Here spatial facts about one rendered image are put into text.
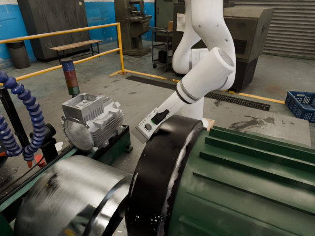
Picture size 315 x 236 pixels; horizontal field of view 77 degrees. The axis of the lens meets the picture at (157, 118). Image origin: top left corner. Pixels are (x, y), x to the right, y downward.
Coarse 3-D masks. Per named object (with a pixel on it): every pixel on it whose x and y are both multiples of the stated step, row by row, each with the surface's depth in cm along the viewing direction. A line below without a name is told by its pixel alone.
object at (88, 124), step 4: (112, 104) 90; (116, 104) 89; (116, 108) 90; (64, 116) 80; (64, 120) 81; (88, 120) 76; (84, 124) 76; (88, 124) 75; (92, 124) 76; (88, 128) 76; (68, 140) 87; (72, 144) 87; (92, 148) 81; (96, 148) 82; (92, 152) 83
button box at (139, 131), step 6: (156, 108) 86; (150, 114) 82; (144, 120) 78; (150, 120) 80; (138, 126) 74; (144, 126) 76; (156, 126) 80; (132, 132) 77; (138, 132) 75; (144, 132) 75; (150, 132) 76; (138, 138) 77; (144, 138) 76
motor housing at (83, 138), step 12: (108, 96) 91; (108, 108) 87; (108, 120) 84; (120, 120) 90; (72, 132) 87; (84, 132) 92; (96, 132) 78; (108, 132) 84; (84, 144) 88; (96, 144) 80
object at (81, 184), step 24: (72, 168) 45; (96, 168) 46; (48, 192) 41; (72, 192) 40; (96, 192) 40; (120, 192) 41; (24, 216) 40; (48, 216) 38; (72, 216) 37; (96, 216) 37; (120, 216) 40
